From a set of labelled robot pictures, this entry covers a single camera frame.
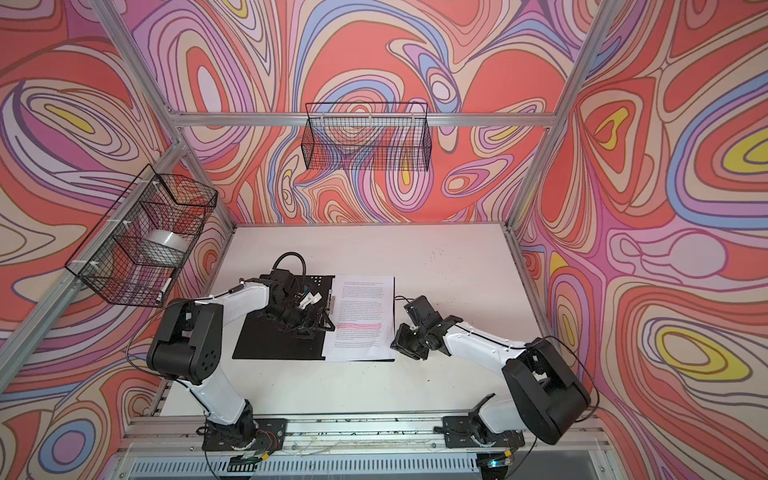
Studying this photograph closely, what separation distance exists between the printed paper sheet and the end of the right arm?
0.11 m

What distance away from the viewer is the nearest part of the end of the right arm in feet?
2.10

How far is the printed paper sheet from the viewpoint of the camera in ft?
2.90
